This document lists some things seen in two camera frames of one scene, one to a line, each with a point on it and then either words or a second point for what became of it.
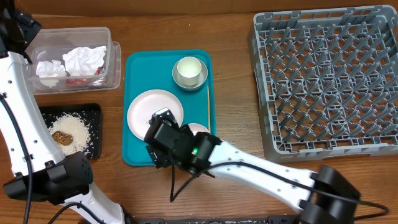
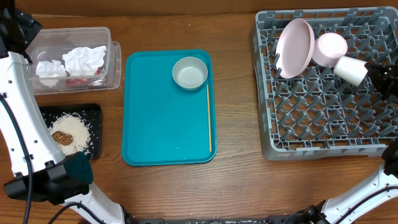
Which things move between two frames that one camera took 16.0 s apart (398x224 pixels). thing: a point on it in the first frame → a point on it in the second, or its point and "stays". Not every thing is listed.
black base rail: x=186 y=220 stays
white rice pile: x=76 y=126 stays
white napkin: x=84 y=61 stays
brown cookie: x=62 y=138 stays
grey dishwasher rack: x=326 y=82 stays
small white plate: x=196 y=127 → x=328 y=48
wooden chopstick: x=209 y=109 stays
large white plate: x=148 y=102 → x=295 y=47
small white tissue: x=49 y=71 stays
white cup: x=189 y=68 → x=352 y=70
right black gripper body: x=168 y=150 → x=394 y=87
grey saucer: x=180 y=79 stays
